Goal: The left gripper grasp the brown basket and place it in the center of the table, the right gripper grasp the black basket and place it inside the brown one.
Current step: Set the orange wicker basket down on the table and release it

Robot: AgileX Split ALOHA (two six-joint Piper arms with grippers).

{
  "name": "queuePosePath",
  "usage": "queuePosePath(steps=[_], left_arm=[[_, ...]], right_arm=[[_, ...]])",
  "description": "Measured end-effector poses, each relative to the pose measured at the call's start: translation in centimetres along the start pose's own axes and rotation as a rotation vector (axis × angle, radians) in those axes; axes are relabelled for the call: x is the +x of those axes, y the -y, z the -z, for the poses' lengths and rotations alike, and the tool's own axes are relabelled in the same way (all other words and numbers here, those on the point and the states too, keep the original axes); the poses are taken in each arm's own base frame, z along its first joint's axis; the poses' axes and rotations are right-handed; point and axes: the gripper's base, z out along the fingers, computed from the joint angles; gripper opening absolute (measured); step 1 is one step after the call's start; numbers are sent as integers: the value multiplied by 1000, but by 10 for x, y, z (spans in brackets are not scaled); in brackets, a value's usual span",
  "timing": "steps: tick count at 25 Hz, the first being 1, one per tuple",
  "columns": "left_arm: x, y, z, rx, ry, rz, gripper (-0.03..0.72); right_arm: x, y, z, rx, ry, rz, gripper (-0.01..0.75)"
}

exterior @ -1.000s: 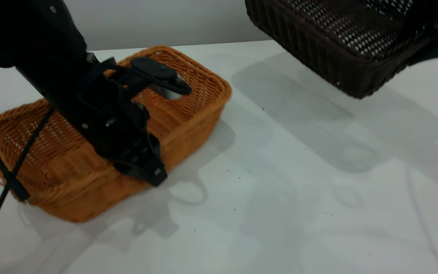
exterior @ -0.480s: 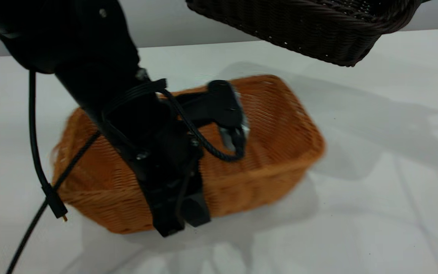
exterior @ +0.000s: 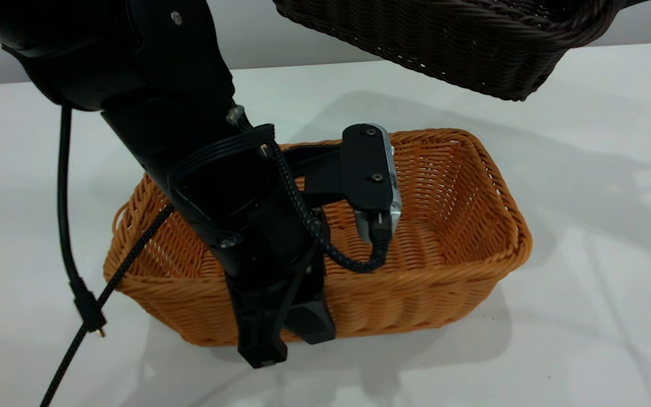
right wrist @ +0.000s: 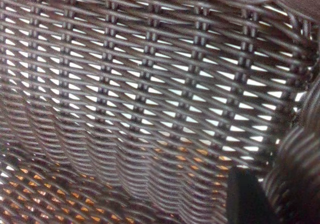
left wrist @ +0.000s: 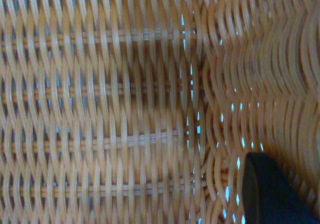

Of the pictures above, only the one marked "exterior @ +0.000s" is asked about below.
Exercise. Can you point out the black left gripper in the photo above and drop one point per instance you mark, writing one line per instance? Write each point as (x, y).
(257, 226)

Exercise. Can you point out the orange-brown wicker basket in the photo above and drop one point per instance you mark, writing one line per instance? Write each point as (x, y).
(444, 254)

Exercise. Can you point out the dark brown wicker basket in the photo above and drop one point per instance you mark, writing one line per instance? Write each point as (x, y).
(444, 45)

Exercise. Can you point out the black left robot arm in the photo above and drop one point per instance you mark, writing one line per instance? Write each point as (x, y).
(133, 68)

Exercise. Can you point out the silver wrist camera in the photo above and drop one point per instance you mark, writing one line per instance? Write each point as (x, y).
(360, 225)

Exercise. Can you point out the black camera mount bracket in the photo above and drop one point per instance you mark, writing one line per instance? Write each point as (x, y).
(365, 164)

